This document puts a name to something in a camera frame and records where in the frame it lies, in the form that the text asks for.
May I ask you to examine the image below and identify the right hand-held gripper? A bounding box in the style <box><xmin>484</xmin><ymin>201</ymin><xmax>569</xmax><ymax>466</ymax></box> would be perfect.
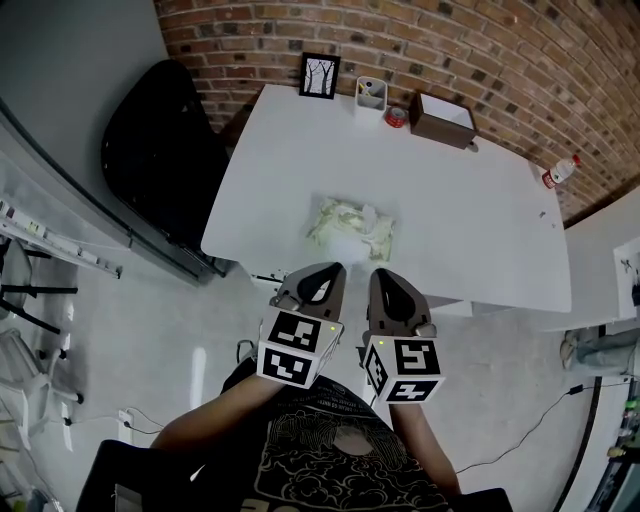
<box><xmin>360</xmin><ymin>267</ymin><xmax>447</xmax><ymax>406</ymax></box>

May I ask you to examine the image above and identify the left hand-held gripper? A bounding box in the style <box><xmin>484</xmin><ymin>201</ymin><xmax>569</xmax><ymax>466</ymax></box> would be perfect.
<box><xmin>256</xmin><ymin>261</ymin><xmax>348</xmax><ymax>391</ymax></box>

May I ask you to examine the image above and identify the person's left forearm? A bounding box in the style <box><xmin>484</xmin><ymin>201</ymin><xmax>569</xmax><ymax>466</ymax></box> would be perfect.
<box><xmin>149</xmin><ymin>377</ymin><xmax>281</xmax><ymax>451</ymax></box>

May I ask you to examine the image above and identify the person's right forearm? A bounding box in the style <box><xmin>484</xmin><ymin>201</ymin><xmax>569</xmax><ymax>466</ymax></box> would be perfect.
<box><xmin>389</xmin><ymin>399</ymin><xmax>464</xmax><ymax>496</ymax></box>

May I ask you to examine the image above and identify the white desk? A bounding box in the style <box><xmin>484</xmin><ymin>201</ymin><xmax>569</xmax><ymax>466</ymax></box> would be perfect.
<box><xmin>199</xmin><ymin>82</ymin><xmax>574</xmax><ymax>316</ymax></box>

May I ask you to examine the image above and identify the black printed t-shirt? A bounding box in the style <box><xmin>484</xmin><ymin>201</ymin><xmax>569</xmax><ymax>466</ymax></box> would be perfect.
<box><xmin>74</xmin><ymin>359</ymin><xmax>511</xmax><ymax>512</ymax></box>

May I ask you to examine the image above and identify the brown wooden box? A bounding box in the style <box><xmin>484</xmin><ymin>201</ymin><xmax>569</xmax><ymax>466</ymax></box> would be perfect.
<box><xmin>408</xmin><ymin>90</ymin><xmax>480</xmax><ymax>150</ymax></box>

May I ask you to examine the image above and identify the white pen holder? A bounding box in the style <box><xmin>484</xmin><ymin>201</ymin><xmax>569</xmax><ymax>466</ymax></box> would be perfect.
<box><xmin>355</xmin><ymin>75</ymin><xmax>390</xmax><ymax>117</ymax></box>

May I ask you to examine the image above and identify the clear red-capped water bottle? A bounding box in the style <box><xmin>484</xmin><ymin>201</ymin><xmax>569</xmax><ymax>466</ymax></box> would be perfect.
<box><xmin>541</xmin><ymin>153</ymin><xmax>583</xmax><ymax>191</ymax></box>

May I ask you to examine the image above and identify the black framed tree picture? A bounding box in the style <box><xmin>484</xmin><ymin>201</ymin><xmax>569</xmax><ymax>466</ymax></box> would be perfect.
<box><xmin>298</xmin><ymin>51</ymin><xmax>342</xmax><ymax>101</ymax></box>

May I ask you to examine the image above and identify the black office chair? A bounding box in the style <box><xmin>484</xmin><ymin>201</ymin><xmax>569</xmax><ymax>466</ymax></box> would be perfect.
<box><xmin>99</xmin><ymin>58</ymin><xmax>236</xmax><ymax>261</ymax></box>

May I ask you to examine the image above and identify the black floor strip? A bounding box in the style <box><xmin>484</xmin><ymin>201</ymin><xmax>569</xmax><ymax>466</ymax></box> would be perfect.
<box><xmin>562</xmin><ymin>374</ymin><xmax>604</xmax><ymax>512</ymax></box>

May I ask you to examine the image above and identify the white side table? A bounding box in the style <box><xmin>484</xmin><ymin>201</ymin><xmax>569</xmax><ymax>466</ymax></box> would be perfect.
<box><xmin>0</xmin><ymin>197</ymin><xmax>124</xmax><ymax>280</ymax></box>

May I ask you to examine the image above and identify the black power cable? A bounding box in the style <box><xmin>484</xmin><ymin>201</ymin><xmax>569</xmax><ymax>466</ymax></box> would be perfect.
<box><xmin>454</xmin><ymin>382</ymin><xmax>584</xmax><ymax>474</ymax></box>

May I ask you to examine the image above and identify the thin white cable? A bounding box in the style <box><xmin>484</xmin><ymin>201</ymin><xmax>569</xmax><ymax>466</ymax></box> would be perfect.
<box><xmin>127</xmin><ymin>407</ymin><xmax>166</xmax><ymax>436</ymax></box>

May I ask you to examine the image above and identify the grey chair black frame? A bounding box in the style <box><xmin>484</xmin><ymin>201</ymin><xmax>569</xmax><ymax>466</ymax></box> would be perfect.
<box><xmin>0</xmin><ymin>239</ymin><xmax>81</xmax><ymax>336</ymax></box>

